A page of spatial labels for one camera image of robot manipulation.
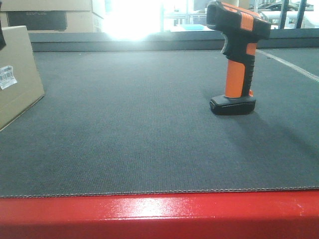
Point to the orange black barcode scanner gun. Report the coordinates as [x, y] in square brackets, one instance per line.
[241, 29]

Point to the brown cardboard package box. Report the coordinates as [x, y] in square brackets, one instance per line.
[28, 90]

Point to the blue tray in background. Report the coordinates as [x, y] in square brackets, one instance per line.
[193, 27]

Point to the white barcode label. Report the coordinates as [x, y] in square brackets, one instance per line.
[7, 78]

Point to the stacked cardboard boxes background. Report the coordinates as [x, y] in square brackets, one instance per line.
[51, 16]

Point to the red conveyor frame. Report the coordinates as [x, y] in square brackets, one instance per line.
[235, 215]

